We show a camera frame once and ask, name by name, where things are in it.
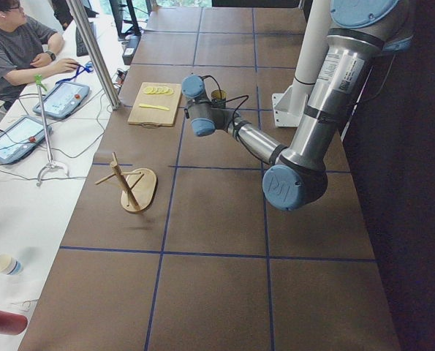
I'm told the blue lanyard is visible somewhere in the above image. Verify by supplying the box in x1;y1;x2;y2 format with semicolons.
58;61;95;83

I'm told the red bottle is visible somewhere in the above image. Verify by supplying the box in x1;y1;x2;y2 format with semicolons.
0;310;28;336

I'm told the far teach pendant tablet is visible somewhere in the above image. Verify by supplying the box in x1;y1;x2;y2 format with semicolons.
42;82;90;120

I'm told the wooden cutting board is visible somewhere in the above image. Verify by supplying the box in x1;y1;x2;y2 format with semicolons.
127;82;181;127

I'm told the near teach pendant tablet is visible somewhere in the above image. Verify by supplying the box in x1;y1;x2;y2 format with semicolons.
0;116;45;165

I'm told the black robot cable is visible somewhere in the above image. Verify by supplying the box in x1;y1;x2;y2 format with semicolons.
201;75;250;127

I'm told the person in grey shirt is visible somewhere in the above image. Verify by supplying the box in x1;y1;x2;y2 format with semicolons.
0;1;79;110

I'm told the black keyboard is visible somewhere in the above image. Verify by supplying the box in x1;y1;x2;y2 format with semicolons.
75;21;96;57

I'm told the silver grabber stick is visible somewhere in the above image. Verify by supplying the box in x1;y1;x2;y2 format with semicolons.
34;74;69;187

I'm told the white paper cup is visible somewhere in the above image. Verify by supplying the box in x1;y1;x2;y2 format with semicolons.
0;254;23;276

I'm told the teal mug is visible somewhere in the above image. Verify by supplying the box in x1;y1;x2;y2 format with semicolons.
211;89;227;109

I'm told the wooden cup storage rack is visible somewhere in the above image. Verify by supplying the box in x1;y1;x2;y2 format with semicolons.
95;152;157;214

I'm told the black monitor stand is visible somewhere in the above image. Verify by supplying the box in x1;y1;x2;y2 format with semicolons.
109;0;142;40

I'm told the teach pendant tablet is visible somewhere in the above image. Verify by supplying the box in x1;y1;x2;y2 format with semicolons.
42;82;90;120
0;116;45;165

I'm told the black box with label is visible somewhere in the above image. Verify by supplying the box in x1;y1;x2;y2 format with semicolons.
122;35;141;65

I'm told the yellow plastic knife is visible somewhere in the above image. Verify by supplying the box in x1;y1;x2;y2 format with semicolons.
138;103;170;111

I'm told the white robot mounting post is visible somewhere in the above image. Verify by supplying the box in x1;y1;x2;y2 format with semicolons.
272;0;331;127

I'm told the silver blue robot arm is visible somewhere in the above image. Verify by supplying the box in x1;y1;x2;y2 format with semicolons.
182;1;416;211

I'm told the lemon slice one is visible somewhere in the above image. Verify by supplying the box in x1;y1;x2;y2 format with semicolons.
144;86;154;94

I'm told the aluminium frame post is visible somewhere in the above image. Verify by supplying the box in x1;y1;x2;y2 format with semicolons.
67;0;121;110

